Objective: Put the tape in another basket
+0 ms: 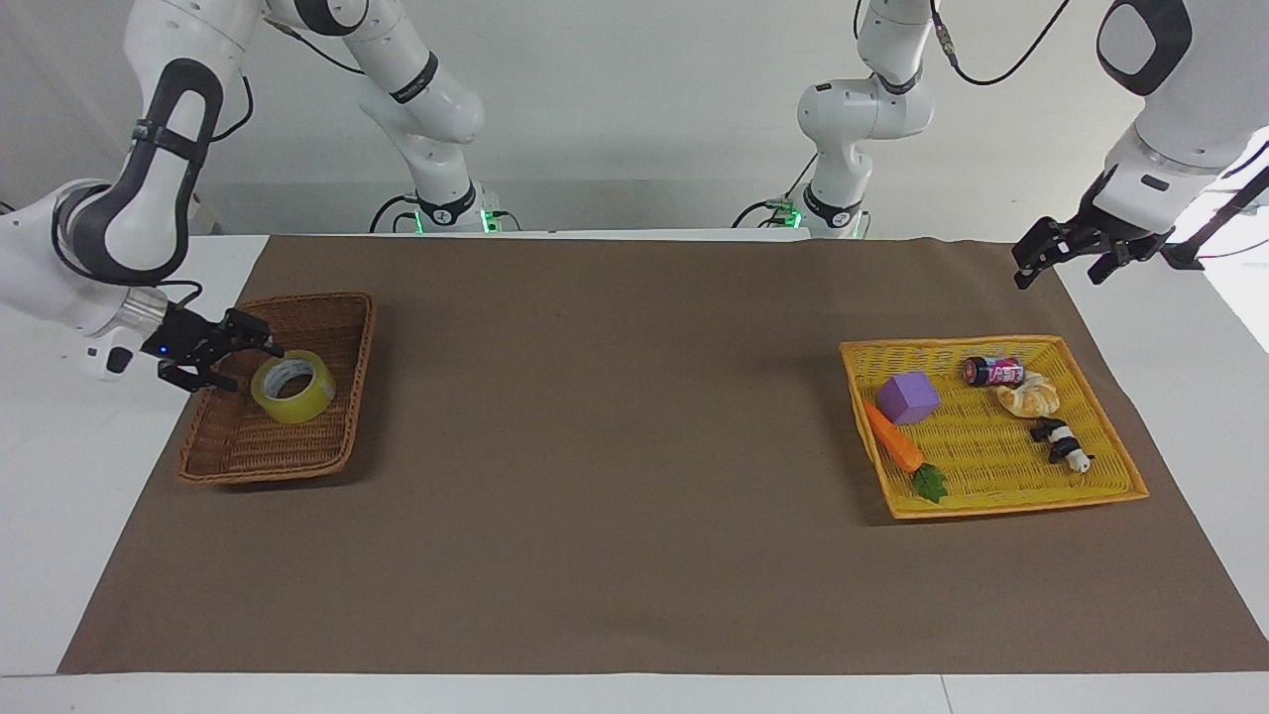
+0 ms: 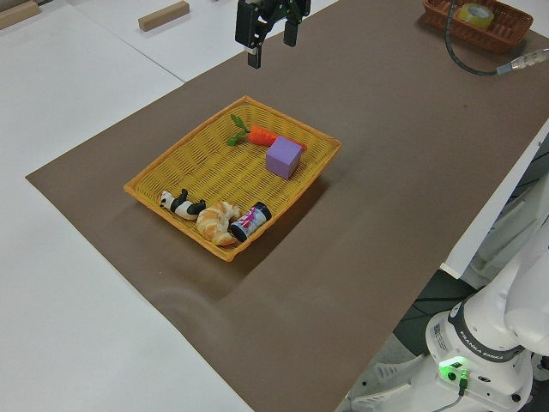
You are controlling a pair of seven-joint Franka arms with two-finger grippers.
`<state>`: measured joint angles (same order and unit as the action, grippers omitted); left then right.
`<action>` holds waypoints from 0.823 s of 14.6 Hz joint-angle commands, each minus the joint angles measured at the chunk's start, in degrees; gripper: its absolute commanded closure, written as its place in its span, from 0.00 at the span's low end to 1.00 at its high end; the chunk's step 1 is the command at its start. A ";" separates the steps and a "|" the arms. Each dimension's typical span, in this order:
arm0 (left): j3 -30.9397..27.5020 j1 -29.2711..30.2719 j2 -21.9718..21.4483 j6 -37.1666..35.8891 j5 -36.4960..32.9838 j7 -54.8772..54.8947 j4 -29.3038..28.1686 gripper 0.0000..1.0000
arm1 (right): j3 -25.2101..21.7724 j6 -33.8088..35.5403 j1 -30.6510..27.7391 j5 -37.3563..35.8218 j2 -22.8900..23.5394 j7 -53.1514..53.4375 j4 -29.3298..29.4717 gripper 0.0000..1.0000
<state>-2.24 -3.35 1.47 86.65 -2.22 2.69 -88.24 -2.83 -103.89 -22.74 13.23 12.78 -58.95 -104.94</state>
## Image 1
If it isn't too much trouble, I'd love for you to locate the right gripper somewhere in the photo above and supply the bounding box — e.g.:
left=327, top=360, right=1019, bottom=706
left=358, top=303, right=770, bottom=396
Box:
left=152, top=301, right=287, bottom=394

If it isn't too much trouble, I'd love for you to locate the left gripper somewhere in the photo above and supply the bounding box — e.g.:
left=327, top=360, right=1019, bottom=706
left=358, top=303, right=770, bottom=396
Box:
left=1011, top=188, right=1177, bottom=292

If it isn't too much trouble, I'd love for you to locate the brown wicker basket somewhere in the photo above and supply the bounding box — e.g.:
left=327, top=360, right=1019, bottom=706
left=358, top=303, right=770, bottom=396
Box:
left=176, top=291, right=378, bottom=487

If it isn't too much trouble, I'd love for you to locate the yellow tape roll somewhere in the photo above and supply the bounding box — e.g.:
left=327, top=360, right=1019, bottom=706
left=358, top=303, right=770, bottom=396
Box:
left=250, top=349, right=337, bottom=425

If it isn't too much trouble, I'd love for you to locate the yellow plastic basket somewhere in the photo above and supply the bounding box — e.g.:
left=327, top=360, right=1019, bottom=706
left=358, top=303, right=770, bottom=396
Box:
left=839, top=335, right=1151, bottom=521

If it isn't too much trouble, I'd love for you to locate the toy croissant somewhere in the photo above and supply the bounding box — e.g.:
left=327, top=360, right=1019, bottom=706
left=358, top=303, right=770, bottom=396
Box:
left=996, top=372, right=1061, bottom=418

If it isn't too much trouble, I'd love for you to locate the black stand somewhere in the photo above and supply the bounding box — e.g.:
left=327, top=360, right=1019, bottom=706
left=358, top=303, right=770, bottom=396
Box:
left=1162, top=166, right=1269, bottom=272

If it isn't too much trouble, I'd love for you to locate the black and white toy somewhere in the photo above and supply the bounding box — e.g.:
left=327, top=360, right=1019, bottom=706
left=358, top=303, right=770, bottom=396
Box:
left=1029, top=417, right=1096, bottom=475

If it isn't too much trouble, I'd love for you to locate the purple cube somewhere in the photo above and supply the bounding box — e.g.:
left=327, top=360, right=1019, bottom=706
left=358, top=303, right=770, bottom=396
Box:
left=875, top=371, right=941, bottom=426

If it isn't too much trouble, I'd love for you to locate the orange toy carrot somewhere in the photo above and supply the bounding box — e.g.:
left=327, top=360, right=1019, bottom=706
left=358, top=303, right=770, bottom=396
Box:
left=861, top=400, right=950, bottom=503

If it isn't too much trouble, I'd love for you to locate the black cable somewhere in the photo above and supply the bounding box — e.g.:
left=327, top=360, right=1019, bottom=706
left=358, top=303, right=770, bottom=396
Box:
left=260, top=12, right=370, bottom=77
left=733, top=152, right=823, bottom=230
left=206, top=73, right=256, bottom=146
left=369, top=192, right=419, bottom=236
left=928, top=0, right=1075, bottom=88

